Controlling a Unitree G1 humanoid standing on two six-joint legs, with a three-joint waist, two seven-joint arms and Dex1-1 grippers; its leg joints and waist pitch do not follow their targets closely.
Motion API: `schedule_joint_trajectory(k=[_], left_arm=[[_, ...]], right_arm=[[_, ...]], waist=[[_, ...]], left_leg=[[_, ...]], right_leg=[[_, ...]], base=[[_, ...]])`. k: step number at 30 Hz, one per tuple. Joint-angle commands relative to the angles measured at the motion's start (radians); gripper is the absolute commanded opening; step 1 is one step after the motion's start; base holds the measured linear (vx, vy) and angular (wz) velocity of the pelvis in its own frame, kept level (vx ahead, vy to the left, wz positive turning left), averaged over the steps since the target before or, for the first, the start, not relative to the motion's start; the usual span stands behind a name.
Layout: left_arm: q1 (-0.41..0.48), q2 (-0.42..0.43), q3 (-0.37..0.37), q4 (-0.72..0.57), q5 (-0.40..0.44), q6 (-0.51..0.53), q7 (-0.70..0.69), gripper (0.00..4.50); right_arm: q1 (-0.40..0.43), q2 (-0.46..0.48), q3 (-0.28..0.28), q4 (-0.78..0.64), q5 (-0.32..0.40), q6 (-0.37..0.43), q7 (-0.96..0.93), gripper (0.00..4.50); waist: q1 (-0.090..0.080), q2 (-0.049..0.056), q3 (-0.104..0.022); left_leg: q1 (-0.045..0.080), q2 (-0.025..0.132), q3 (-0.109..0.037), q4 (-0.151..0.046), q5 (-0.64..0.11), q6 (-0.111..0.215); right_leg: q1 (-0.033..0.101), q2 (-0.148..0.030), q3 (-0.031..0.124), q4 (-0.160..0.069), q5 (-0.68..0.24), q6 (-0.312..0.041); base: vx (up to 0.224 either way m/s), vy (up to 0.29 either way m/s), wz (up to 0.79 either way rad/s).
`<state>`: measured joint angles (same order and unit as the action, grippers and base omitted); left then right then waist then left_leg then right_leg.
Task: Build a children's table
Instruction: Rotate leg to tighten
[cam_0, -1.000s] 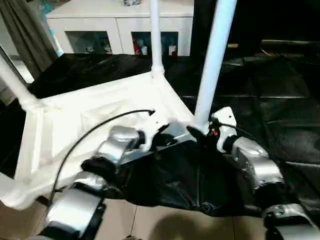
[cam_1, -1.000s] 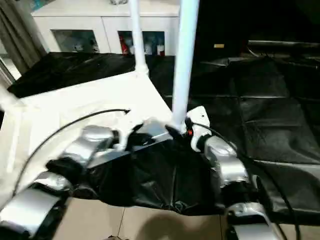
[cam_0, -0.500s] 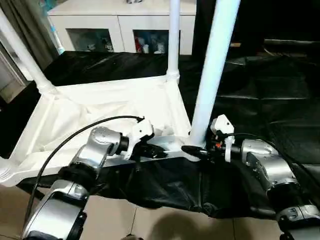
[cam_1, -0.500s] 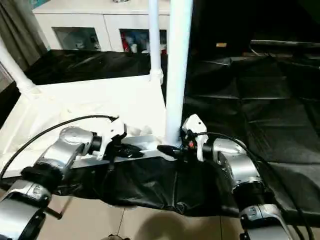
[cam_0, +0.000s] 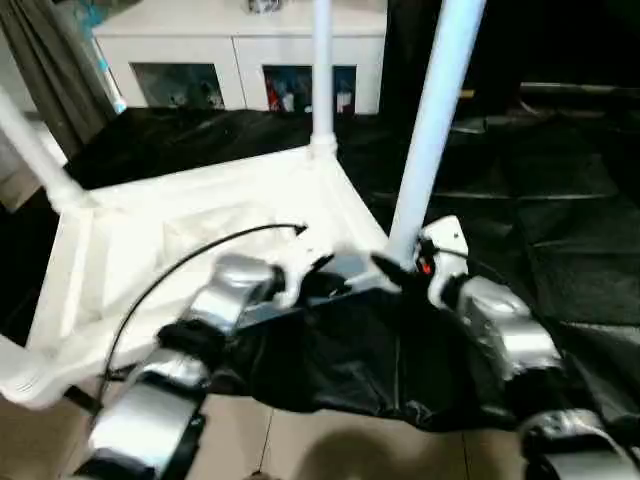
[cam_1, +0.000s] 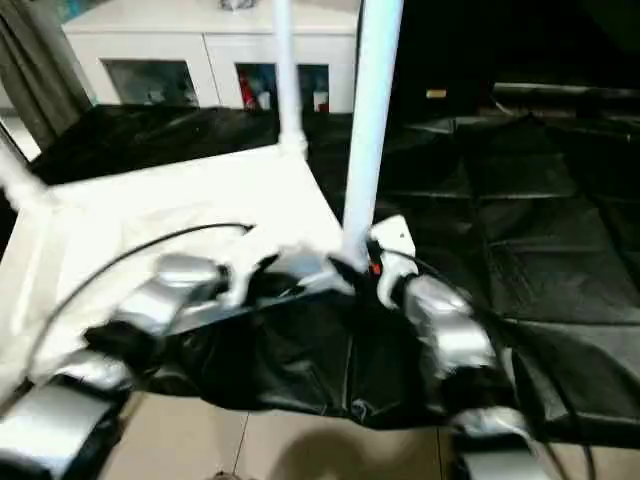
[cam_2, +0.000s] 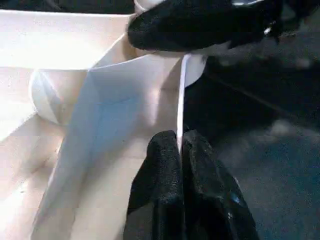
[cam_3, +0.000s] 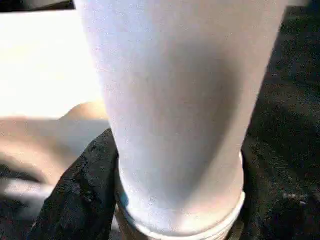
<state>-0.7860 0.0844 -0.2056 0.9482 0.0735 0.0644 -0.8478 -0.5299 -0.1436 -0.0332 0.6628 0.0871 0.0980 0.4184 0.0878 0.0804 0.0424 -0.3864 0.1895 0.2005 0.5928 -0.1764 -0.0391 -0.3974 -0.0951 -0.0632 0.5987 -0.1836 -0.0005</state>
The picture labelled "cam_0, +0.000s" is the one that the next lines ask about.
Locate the white plastic table top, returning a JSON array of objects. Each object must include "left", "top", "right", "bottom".
[{"left": 0, "top": 143, "right": 400, "bottom": 410}]

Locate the black work surface mat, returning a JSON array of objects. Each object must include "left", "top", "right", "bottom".
[{"left": 0, "top": 104, "right": 640, "bottom": 435}]

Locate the red item in cabinet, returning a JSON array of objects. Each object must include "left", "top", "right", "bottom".
[{"left": 266, "top": 76, "right": 284, "bottom": 112}]

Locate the white glass door cabinet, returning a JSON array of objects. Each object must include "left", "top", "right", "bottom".
[{"left": 91, "top": 0, "right": 390, "bottom": 117}]

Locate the grey figurine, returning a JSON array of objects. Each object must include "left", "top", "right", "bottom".
[{"left": 246, "top": 0, "right": 287, "bottom": 15}]

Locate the white teal patterned roll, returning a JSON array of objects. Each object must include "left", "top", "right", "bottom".
[{"left": 86, "top": 29, "right": 130, "bottom": 115}]

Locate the grey curtain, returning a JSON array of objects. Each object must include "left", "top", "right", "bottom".
[{"left": 0, "top": 0, "right": 117, "bottom": 157}]

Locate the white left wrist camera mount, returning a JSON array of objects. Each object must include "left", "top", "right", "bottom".
[{"left": 266, "top": 233, "right": 337, "bottom": 307}]

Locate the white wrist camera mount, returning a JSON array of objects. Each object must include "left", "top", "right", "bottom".
[
  {"left": 416, "top": 215, "right": 472, "bottom": 307},
  {"left": 266, "top": 233, "right": 337, "bottom": 307}
]

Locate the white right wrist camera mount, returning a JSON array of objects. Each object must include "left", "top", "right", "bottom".
[{"left": 416, "top": 215, "right": 472, "bottom": 307}]

